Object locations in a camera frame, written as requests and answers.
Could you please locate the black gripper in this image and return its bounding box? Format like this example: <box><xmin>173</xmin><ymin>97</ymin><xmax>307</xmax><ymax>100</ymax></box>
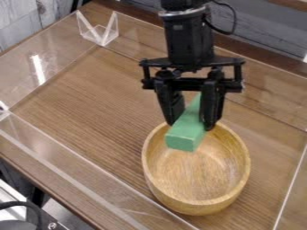
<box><xmin>139</xmin><ymin>8</ymin><xmax>244</xmax><ymax>131</ymax></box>

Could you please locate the green rectangular block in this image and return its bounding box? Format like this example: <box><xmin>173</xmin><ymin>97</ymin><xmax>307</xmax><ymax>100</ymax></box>
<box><xmin>164</xmin><ymin>94</ymin><xmax>207</xmax><ymax>152</ymax></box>

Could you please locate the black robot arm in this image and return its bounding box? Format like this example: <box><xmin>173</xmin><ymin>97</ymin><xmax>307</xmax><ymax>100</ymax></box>
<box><xmin>139</xmin><ymin>0</ymin><xmax>244</xmax><ymax>130</ymax></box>

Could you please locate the brown wooden bowl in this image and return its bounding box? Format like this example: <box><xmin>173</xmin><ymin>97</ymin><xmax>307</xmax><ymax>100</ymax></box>
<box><xmin>141</xmin><ymin>123</ymin><xmax>251</xmax><ymax>216</ymax></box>

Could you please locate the clear acrylic corner bracket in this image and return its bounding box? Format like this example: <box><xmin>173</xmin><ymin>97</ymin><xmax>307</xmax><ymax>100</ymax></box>
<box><xmin>76</xmin><ymin>11</ymin><xmax>119</xmax><ymax>47</ymax></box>

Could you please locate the black metal bracket with bolt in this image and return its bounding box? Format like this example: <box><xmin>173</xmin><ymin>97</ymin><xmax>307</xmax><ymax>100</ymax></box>
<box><xmin>25</xmin><ymin>200</ymin><xmax>69</xmax><ymax>230</ymax></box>

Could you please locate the black cable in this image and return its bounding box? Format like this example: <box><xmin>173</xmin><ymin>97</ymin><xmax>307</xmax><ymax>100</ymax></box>
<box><xmin>0</xmin><ymin>200</ymin><xmax>43</xmax><ymax>230</ymax></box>

